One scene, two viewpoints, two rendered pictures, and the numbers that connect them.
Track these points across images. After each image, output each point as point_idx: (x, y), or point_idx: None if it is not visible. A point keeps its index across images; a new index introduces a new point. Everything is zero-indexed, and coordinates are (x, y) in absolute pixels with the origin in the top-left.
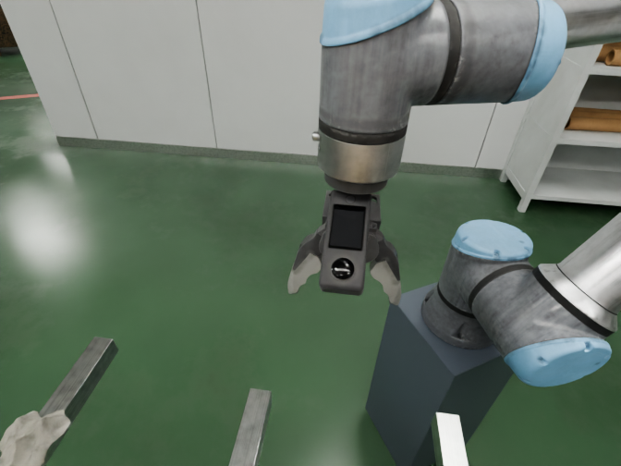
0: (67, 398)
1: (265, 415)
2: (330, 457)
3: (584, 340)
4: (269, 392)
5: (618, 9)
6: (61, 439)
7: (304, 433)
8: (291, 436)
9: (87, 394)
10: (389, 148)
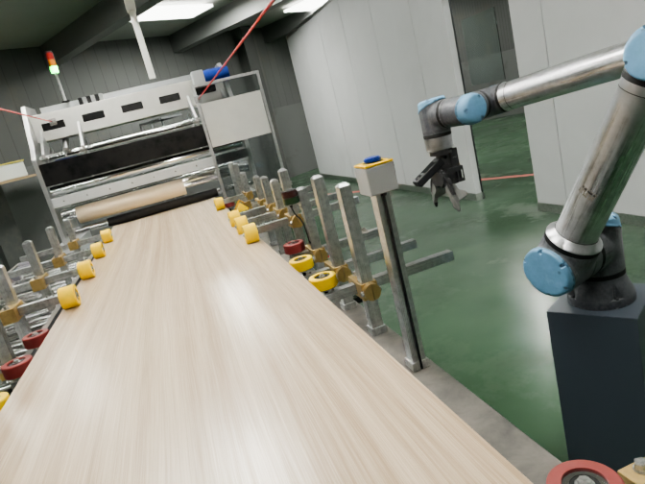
0: (372, 229)
1: (407, 242)
2: (531, 432)
3: (539, 248)
4: (415, 239)
5: (544, 82)
6: (366, 239)
7: (528, 415)
8: (517, 411)
9: (378, 233)
10: (432, 140)
